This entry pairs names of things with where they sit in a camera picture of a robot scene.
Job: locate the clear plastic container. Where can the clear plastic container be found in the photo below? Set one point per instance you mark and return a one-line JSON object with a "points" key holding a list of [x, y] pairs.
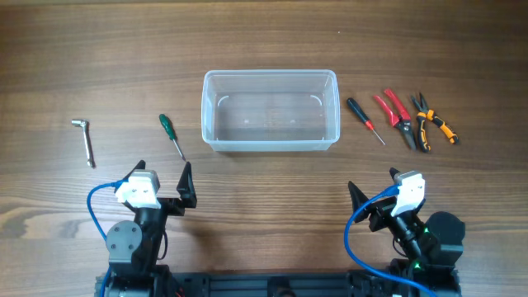
{"points": [[270, 110]]}

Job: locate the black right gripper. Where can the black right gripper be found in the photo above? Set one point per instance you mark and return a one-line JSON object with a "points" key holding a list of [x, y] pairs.
{"points": [[381, 209]]}

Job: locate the black red screwdriver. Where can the black red screwdriver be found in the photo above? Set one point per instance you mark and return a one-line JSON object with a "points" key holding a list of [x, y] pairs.
{"points": [[362, 116]]}

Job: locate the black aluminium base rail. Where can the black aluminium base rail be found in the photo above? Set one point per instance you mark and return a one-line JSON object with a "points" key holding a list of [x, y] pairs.
{"points": [[272, 284]]}

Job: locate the silver L-shaped socket wrench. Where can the silver L-shaped socket wrench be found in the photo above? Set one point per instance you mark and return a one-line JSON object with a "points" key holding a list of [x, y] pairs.
{"points": [[84, 125]]}

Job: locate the orange black long-nose pliers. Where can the orange black long-nose pliers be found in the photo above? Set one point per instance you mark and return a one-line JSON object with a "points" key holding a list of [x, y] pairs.
{"points": [[425, 113]]}

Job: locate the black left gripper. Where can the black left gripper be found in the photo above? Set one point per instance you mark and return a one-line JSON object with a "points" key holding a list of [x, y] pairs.
{"points": [[186, 189]]}

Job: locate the green handled screwdriver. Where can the green handled screwdriver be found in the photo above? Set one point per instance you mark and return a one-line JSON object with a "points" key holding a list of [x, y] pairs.
{"points": [[169, 129]]}

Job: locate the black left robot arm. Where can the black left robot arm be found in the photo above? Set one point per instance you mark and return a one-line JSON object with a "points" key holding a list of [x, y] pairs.
{"points": [[136, 245]]}

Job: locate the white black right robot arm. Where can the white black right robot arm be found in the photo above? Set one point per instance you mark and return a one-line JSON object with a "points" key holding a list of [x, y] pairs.
{"points": [[429, 250]]}

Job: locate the red handled wire stripper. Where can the red handled wire stripper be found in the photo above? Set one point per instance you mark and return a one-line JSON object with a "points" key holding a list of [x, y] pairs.
{"points": [[400, 120]]}

